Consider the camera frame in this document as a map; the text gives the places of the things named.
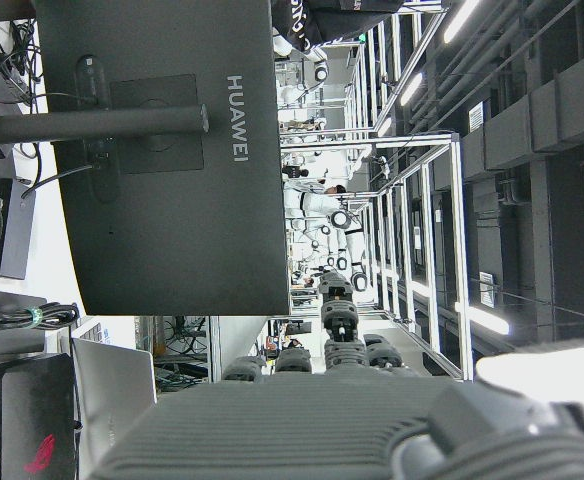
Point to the white grey right robot hand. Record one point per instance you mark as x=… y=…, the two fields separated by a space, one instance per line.
x=282 y=430

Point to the silver laptop lid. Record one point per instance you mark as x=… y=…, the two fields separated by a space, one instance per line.
x=112 y=390

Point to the white humanoid robot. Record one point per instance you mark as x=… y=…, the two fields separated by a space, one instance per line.
x=317 y=202

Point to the dark grey Huawei monitor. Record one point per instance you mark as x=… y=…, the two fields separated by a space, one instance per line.
x=172 y=225

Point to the long ceiling light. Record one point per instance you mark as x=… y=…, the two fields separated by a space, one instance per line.
x=411 y=89
x=459 y=20
x=489 y=320

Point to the black computer red logo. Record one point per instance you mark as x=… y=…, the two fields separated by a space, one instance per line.
x=32 y=410

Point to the dark grey flat box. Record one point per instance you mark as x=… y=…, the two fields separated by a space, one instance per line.
x=2 y=340

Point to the grey docking station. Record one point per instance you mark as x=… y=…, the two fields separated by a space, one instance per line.
x=14 y=230

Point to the person in black shirt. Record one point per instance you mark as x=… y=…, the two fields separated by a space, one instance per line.
x=332 y=15

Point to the aluminium profile frame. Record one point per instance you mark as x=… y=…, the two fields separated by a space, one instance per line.
x=456 y=225

